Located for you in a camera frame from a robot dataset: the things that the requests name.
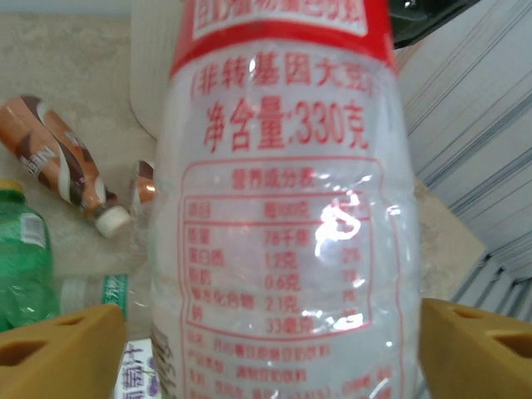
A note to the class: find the milky bottle red band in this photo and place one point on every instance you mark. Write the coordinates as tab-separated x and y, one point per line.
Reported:
291	166

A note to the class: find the small clear bottle green label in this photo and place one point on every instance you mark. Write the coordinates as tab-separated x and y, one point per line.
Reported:
91	291

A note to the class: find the brown white swirl coffee bottle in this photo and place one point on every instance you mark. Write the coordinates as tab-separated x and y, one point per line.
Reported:
54	145

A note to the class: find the crushed copper swirl coffee bottle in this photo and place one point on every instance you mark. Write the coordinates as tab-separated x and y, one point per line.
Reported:
141	183

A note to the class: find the white waste bin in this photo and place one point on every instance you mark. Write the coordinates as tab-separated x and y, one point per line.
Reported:
149	62

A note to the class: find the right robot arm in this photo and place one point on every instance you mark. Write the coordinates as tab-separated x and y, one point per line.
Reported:
415	21

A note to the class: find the grape juice bottle purple label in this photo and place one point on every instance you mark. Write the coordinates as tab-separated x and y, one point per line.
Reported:
135	374

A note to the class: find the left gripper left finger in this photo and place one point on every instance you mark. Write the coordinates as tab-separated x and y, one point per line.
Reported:
58	357

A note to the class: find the green bottle yellow cap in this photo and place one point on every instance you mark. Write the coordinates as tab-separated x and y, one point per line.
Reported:
25	257

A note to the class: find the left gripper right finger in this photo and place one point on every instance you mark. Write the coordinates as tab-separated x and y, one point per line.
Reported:
478	357

